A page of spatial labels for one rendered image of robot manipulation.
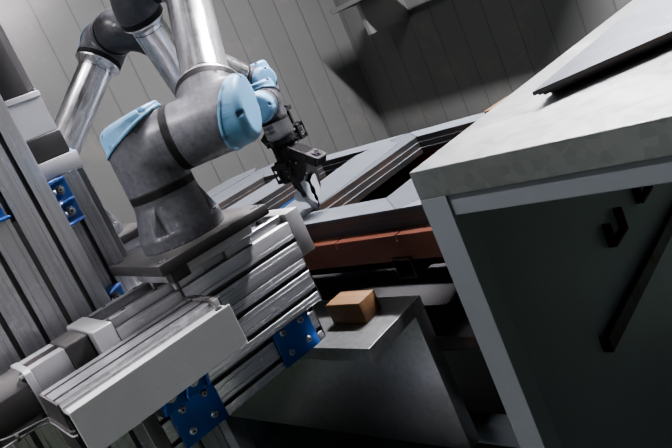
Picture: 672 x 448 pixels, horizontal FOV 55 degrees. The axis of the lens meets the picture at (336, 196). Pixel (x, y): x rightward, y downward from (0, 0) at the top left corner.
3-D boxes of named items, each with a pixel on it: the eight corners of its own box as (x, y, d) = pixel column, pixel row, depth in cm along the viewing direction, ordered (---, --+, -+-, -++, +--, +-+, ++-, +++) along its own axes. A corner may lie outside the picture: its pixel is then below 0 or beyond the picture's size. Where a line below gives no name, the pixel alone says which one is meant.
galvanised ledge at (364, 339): (130, 318, 231) (126, 310, 230) (424, 307, 141) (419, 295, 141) (82, 350, 217) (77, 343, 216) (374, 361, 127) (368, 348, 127)
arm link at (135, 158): (140, 190, 119) (106, 122, 116) (206, 162, 118) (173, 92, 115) (117, 206, 108) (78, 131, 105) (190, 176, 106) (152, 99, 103)
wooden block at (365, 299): (333, 324, 145) (324, 305, 143) (348, 310, 149) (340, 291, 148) (367, 323, 138) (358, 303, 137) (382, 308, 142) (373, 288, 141)
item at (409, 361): (173, 400, 238) (130, 318, 231) (480, 438, 149) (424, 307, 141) (165, 407, 235) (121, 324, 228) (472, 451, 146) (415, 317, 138)
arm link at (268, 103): (236, 136, 154) (244, 129, 164) (279, 117, 152) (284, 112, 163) (222, 105, 152) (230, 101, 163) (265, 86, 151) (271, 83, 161)
